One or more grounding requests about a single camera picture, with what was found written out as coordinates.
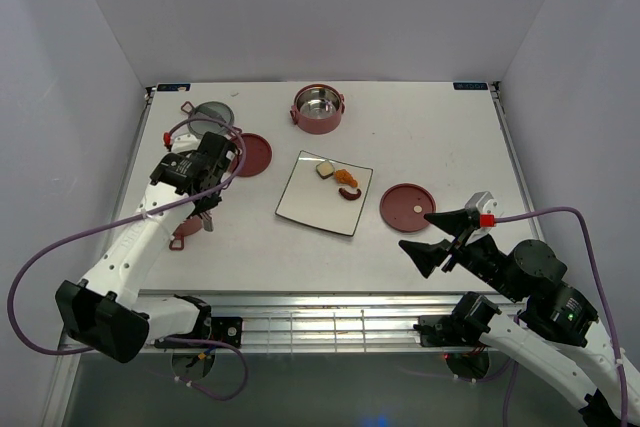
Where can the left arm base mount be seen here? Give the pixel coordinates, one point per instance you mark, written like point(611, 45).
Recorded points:
point(215, 332)

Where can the dark red sausage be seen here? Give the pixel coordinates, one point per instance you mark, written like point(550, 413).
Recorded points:
point(350, 194)

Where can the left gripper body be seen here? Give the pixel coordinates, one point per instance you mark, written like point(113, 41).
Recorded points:
point(208, 203)

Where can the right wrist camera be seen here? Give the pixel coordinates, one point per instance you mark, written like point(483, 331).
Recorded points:
point(484, 204)

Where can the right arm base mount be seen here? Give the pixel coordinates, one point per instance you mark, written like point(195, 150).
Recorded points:
point(454, 330)

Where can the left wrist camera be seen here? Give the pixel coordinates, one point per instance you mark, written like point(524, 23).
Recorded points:
point(182, 143)

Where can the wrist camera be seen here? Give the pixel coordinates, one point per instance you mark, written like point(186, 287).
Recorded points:
point(484, 204)
point(182, 143)

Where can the dark red lid right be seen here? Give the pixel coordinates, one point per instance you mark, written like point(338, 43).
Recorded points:
point(403, 207)

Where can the pink bowl rear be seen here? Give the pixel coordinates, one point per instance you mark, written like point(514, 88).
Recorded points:
point(317, 109)

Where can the pink bowl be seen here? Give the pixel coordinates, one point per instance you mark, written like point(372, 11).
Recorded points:
point(187, 228)
point(317, 109)

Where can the dark red inner lid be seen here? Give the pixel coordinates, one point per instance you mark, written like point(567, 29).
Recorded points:
point(258, 155)

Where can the orange fried chicken piece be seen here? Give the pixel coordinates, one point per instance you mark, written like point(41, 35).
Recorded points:
point(344, 177)

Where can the dark red lid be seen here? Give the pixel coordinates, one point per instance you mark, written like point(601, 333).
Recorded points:
point(258, 155)
point(403, 207)

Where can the aluminium frame rail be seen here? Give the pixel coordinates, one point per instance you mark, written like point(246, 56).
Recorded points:
point(323, 323)

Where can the grey lunch box lid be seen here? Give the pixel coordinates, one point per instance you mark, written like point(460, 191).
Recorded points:
point(210, 116)

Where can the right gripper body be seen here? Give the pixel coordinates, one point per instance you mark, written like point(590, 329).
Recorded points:
point(483, 259)

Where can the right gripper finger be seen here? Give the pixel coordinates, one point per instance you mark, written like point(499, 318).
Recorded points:
point(454, 223)
point(425, 256)

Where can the pink bowl front left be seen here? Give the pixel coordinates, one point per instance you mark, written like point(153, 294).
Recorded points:
point(187, 228)

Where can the sushi roll yellow top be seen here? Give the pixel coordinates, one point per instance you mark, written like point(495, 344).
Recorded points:
point(325, 169)

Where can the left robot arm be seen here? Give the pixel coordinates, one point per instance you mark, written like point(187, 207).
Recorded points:
point(103, 310)

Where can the white square plate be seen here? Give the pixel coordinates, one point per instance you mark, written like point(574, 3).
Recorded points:
point(314, 202)

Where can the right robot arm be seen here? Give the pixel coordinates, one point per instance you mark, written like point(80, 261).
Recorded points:
point(559, 335)

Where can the metal tongs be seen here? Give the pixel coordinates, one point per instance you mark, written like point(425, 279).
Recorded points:
point(207, 222)

